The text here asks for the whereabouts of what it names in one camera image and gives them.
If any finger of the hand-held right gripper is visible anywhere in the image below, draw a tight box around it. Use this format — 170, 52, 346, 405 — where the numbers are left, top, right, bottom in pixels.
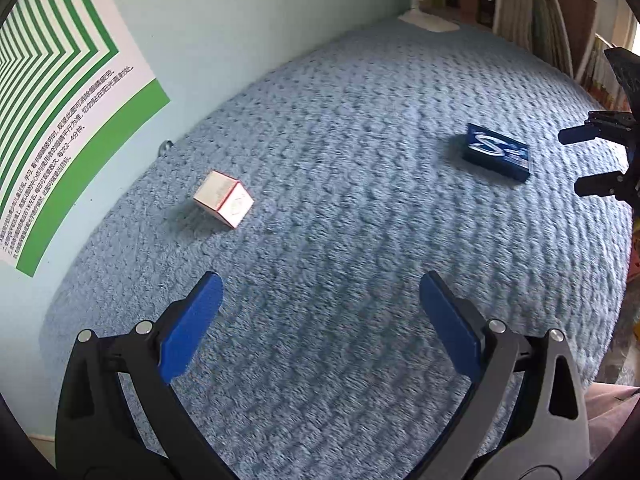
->
558, 110, 640, 146
574, 170, 640, 203

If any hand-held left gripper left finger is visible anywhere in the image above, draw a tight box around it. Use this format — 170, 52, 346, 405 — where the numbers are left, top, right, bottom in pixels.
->
55, 271, 241, 480

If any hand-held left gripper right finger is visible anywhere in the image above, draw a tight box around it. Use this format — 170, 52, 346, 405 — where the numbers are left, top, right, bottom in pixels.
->
419, 271, 591, 480

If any blue chewing gum box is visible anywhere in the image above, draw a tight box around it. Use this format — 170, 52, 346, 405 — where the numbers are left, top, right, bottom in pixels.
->
462, 123, 532, 183

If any small red and white box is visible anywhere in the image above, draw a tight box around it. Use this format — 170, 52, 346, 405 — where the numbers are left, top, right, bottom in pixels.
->
193, 170, 255, 229

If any row of books by window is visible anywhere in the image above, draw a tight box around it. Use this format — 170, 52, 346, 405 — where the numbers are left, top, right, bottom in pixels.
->
582, 35, 626, 106

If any row of books on shelf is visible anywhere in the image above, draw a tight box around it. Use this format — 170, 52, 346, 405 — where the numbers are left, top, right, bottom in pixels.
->
500, 0, 573, 78

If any blue textured blanket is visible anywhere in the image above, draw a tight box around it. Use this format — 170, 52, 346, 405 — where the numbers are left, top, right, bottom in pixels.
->
40, 15, 633, 480

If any person's leg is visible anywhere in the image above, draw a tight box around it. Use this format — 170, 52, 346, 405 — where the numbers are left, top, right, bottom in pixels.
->
585, 382, 640, 436

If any green striped wall poster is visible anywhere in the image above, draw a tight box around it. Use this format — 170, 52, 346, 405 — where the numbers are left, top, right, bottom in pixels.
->
0, 0, 172, 277

